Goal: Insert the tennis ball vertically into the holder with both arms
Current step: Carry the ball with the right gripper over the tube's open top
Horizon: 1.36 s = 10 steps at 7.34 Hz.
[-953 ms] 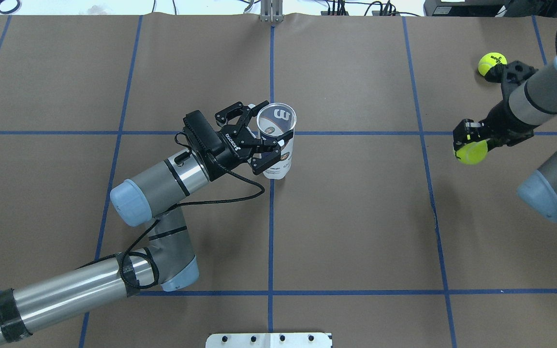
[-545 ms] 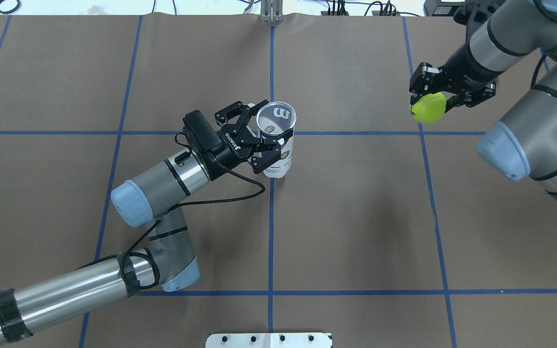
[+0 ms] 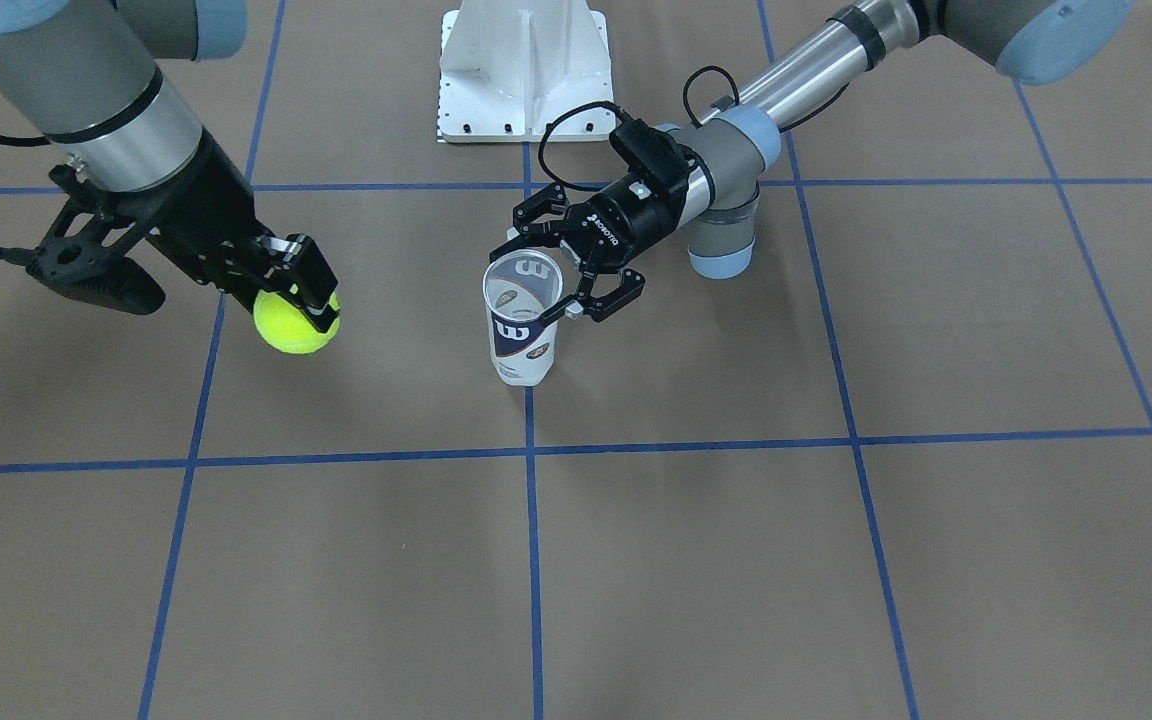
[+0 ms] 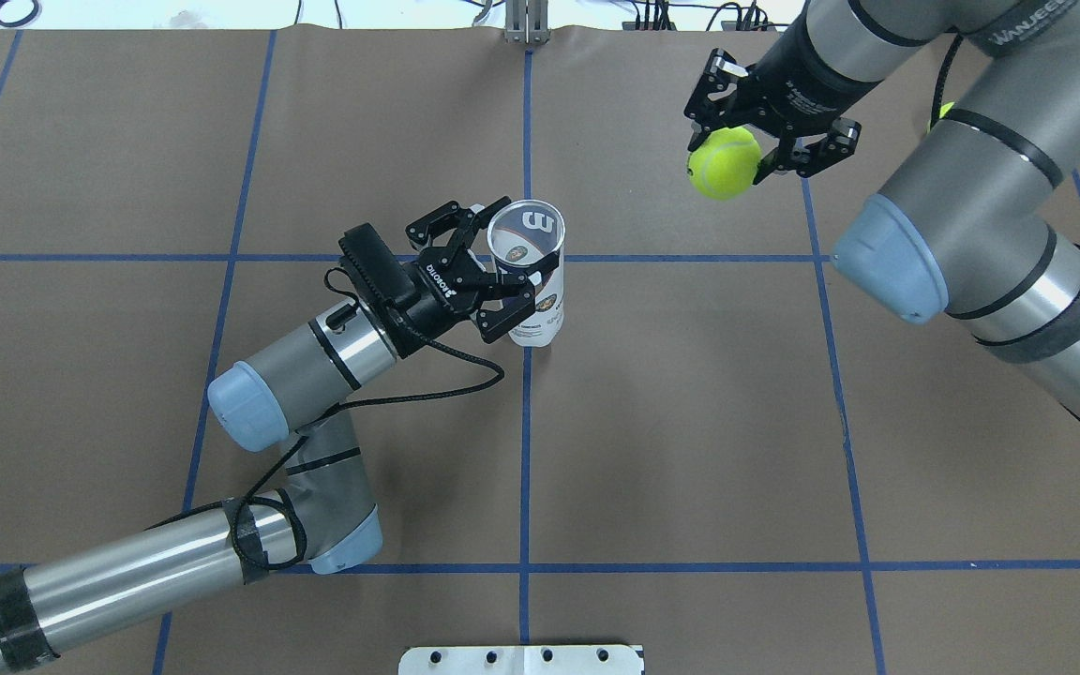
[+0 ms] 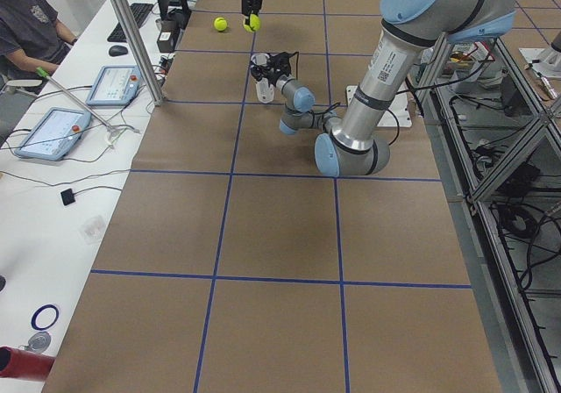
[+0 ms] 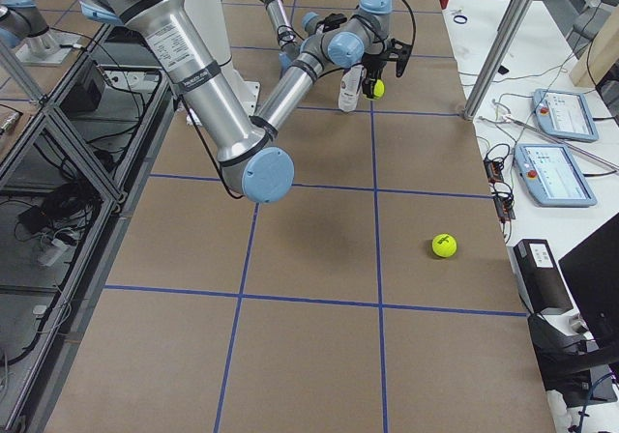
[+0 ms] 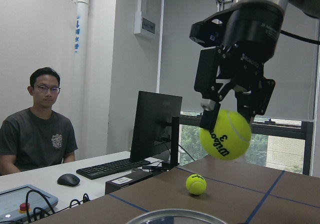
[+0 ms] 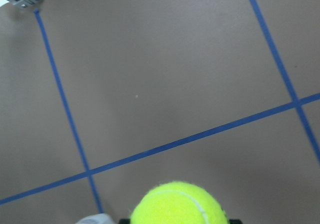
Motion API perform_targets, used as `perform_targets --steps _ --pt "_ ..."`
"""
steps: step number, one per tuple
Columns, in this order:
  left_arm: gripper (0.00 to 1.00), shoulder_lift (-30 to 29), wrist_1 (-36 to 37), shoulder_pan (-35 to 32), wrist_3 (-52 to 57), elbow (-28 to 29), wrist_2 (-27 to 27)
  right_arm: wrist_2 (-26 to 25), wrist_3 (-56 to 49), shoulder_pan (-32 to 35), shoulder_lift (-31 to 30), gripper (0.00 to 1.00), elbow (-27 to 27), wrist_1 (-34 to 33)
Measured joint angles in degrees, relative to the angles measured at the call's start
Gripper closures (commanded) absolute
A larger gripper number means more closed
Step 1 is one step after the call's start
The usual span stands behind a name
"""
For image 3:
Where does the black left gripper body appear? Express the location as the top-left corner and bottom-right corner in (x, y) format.
(571, 173), (689, 274)

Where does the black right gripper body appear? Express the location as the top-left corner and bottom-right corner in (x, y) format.
(141, 129), (279, 296)

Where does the yellow tennis ball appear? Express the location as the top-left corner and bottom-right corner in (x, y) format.
(252, 291), (340, 355)

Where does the clear Wilson tennis ball can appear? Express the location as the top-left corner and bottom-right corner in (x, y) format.
(483, 249), (563, 387)

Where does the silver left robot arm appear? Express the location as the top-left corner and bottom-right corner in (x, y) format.
(490, 1), (1134, 324)

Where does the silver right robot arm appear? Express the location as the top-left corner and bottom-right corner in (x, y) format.
(0, 1), (339, 353)

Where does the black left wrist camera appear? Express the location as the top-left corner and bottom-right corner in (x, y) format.
(609, 118), (690, 199)

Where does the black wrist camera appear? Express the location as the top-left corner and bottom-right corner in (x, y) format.
(26, 164), (165, 314)
(609, 118), (690, 199)

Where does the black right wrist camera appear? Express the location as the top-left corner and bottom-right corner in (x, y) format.
(26, 164), (165, 314)

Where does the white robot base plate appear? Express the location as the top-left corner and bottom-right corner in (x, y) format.
(435, 1), (614, 143)

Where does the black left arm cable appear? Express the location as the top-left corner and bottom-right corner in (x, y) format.
(536, 66), (852, 194)

